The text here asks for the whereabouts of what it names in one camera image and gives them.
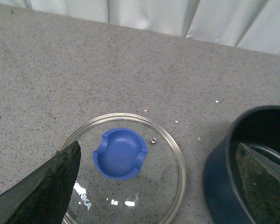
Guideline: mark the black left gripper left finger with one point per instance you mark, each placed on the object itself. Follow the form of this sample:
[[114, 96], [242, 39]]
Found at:
[[43, 196]]

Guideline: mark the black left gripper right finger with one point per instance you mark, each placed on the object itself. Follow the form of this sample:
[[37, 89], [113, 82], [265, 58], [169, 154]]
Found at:
[[259, 171]]

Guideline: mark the glass lid with blue knob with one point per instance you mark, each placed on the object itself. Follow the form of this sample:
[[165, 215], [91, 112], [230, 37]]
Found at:
[[131, 172]]

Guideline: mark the dark blue saucepan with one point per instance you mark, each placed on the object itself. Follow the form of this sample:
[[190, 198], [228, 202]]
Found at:
[[259, 126]]

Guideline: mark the white curtain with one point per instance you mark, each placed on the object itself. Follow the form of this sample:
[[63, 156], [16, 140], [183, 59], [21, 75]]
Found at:
[[247, 24]]

